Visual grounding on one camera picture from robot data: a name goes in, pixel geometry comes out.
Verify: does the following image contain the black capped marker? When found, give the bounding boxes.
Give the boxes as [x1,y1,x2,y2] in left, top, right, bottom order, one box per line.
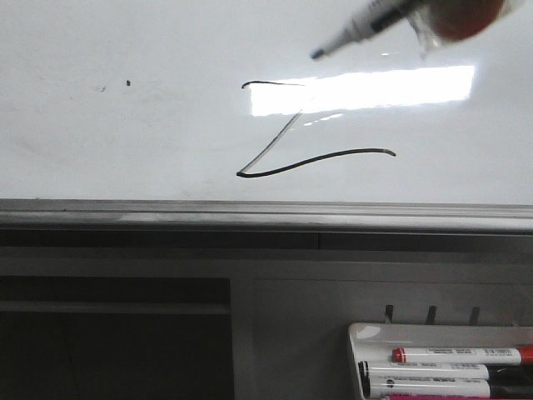
[361,377,491,398]
[357,361,489,380]

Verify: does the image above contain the red capped marker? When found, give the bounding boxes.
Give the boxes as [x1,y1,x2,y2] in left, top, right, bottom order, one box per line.
[391,346,532,366]

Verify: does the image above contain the white marker tray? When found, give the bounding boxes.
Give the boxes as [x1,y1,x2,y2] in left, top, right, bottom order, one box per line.
[348,322,532,399]

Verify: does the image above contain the black capped marker upper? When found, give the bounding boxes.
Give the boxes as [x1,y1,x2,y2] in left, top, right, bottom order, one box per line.
[357,361,489,380]

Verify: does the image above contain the black capped marker lower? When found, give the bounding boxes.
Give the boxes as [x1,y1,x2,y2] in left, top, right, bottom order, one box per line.
[361,377,491,398]

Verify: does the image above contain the grey whiteboard stand panel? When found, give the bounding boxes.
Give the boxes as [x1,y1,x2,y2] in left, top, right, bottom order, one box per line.
[1,230,532,399]

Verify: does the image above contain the black tip whiteboard marker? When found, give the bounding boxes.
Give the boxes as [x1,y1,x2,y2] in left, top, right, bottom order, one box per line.
[310,0,426,60]

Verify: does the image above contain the white whiteboard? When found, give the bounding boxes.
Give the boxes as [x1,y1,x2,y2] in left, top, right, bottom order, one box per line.
[1,1,532,232]

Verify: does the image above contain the pink marker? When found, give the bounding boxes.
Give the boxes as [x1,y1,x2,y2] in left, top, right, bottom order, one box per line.
[380,395,532,400]

